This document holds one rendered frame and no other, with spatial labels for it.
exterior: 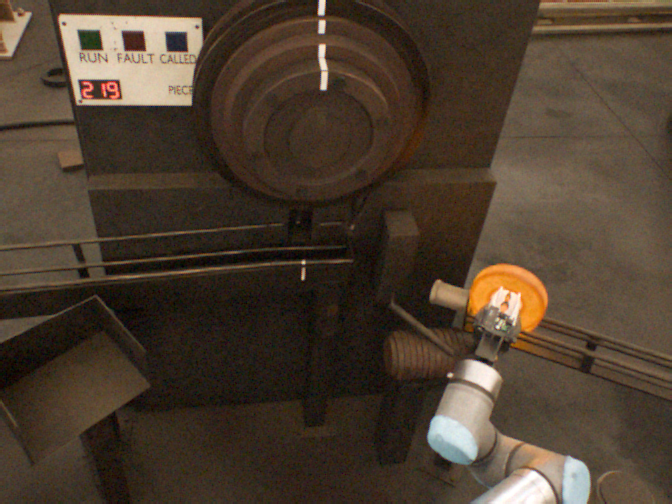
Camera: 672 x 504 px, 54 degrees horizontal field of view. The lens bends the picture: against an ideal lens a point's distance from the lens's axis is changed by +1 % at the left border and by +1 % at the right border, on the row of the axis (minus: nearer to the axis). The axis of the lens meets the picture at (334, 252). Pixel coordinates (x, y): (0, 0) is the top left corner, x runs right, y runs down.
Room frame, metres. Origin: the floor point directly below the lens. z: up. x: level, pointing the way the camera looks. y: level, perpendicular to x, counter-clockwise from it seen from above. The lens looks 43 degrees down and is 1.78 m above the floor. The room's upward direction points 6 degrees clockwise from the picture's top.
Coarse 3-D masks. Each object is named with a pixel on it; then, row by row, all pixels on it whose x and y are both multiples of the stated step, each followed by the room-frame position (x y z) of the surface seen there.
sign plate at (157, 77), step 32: (64, 32) 1.14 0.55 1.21; (128, 32) 1.17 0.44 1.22; (160, 32) 1.18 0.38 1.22; (192, 32) 1.19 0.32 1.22; (96, 64) 1.15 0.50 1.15; (128, 64) 1.17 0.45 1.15; (160, 64) 1.18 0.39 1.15; (192, 64) 1.19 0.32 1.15; (96, 96) 1.15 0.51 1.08; (128, 96) 1.16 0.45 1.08; (160, 96) 1.18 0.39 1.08
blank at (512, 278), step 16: (496, 272) 0.97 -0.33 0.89; (512, 272) 0.96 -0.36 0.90; (528, 272) 0.97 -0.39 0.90; (480, 288) 0.97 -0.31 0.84; (496, 288) 0.96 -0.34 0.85; (512, 288) 0.95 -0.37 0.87; (528, 288) 0.94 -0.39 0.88; (544, 288) 0.95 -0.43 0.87; (480, 304) 0.96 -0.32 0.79; (528, 304) 0.93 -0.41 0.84; (544, 304) 0.93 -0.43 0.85; (528, 320) 0.93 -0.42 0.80
